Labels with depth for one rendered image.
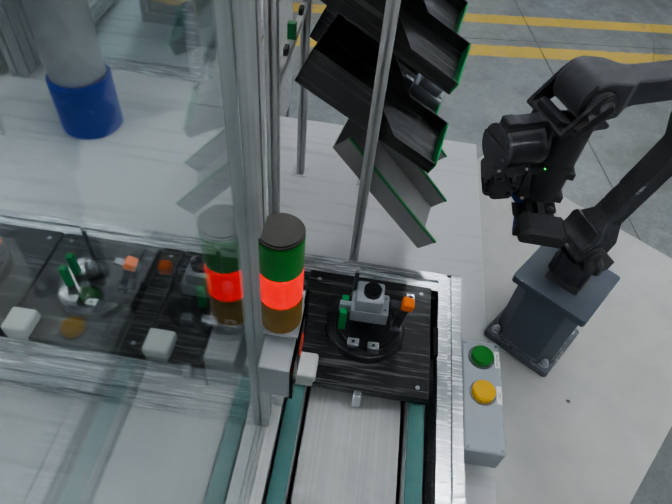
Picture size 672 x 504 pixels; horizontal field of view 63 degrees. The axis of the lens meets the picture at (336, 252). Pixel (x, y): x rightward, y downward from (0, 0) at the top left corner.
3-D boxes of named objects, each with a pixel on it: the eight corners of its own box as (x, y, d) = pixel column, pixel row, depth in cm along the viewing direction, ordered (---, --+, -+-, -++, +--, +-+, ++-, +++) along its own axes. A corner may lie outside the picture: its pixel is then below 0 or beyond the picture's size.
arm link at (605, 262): (580, 236, 100) (596, 211, 95) (610, 273, 94) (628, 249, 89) (549, 242, 98) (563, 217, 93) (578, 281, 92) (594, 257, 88)
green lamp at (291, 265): (307, 250, 60) (309, 219, 57) (299, 286, 57) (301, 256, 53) (263, 243, 61) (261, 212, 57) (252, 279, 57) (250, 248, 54)
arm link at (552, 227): (568, 116, 79) (525, 110, 79) (590, 206, 66) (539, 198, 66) (546, 161, 85) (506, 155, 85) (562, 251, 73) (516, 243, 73)
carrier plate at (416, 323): (429, 293, 109) (431, 287, 108) (426, 405, 94) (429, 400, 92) (310, 275, 110) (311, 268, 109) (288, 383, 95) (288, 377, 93)
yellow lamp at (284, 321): (304, 303, 68) (306, 278, 64) (297, 337, 65) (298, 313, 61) (265, 296, 68) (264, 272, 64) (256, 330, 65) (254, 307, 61)
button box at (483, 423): (489, 360, 106) (499, 343, 102) (496, 469, 93) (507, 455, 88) (453, 354, 107) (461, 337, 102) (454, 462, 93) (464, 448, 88)
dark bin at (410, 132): (441, 131, 105) (466, 105, 100) (428, 173, 97) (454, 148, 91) (319, 44, 100) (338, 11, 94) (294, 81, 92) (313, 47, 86)
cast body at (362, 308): (387, 305, 98) (393, 281, 92) (385, 325, 95) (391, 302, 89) (340, 298, 98) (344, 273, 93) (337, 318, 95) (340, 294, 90)
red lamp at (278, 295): (306, 278, 64) (307, 251, 61) (298, 313, 61) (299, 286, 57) (264, 271, 64) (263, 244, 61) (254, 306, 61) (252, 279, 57)
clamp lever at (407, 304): (401, 321, 99) (415, 298, 93) (401, 330, 98) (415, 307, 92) (382, 316, 99) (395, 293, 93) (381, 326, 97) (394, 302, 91)
